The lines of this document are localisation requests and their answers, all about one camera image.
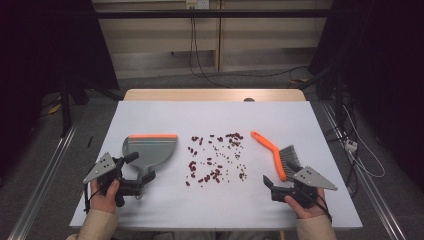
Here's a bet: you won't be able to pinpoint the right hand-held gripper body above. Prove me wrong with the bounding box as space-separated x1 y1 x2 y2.
270 165 339 210

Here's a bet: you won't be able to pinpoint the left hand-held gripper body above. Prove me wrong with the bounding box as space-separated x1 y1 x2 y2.
82 152 145 208

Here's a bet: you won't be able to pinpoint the grey dustpan with orange edge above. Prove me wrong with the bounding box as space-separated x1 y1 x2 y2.
121 133 179 201

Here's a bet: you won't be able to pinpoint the orange brush with grey bristles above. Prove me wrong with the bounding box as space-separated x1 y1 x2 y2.
250 130 303 183

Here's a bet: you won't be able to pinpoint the red beans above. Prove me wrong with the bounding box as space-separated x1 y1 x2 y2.
184 132 249 188

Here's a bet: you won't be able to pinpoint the person's right hand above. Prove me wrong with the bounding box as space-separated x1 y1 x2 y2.
284 187 327 220

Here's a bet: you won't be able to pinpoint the person's left hand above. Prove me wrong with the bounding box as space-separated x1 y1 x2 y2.
89 179 121 215

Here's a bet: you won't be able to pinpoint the white power strip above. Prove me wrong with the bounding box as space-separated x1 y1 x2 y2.
344 139 359 153

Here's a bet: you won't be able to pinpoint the black metal stand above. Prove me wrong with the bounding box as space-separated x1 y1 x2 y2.
59 75 90 138
297 62 348 128

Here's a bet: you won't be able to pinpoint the white table board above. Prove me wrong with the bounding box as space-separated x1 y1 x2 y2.
69 100 364 231

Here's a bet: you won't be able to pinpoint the wooden table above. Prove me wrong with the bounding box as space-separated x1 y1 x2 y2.
123 88 307 103

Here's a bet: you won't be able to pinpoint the black curtain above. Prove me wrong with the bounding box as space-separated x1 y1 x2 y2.
0 0 120 178
307 0 424 192

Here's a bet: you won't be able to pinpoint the black horizontal bar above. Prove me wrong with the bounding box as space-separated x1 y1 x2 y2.
94 8 335 20

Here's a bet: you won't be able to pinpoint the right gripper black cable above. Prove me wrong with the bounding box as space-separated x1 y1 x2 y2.
313 193 334 224

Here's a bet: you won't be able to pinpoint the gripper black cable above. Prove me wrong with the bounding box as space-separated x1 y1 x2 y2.
83 182 102 215
313 193 334 224

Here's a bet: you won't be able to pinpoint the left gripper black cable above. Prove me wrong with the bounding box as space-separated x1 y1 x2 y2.
83 182 102 215

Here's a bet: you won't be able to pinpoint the bundle of black cables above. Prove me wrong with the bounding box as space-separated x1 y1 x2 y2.
325 125 360 189

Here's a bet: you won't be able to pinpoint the aluminium floor rail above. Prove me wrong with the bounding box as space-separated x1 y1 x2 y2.
7 122 80 240
320 101 407 240

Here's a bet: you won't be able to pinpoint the thin white cable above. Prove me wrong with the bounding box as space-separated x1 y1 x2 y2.
342 104 386 179

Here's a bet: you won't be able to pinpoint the black floor cable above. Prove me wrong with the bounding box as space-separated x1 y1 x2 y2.
191 65 310 80

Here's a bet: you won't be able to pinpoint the hanging black wall cable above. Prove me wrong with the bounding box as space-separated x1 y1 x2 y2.
187 16 231 90

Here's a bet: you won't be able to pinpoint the white wall socket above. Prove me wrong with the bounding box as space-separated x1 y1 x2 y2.
185 0 211 10

